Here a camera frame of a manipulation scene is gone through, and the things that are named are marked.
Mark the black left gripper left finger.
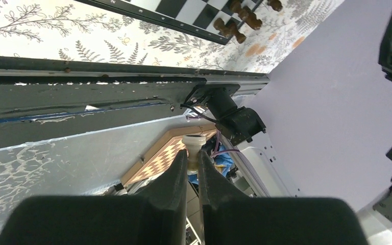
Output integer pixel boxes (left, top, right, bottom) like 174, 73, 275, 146
0, 150, 187, 244

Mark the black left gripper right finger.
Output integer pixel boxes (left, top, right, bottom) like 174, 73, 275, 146
198, 151, 367, 244

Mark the thirteenth white chess piece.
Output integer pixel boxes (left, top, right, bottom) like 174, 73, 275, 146
182, 135, 206, 175

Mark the wooden chess board on floor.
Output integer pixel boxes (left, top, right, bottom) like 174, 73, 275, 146
120, 124, 216, 186

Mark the dark chess pieces row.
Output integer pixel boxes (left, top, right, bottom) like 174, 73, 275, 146
213, 0, 283, 44

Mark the black white chess board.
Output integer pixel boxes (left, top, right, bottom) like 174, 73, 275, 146
76, 0, 267, 45

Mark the floral white table mat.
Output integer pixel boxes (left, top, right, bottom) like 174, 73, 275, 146
0, 1, 341, 73

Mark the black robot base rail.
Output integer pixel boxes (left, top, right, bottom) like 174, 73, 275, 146
0, 56, 269, 149

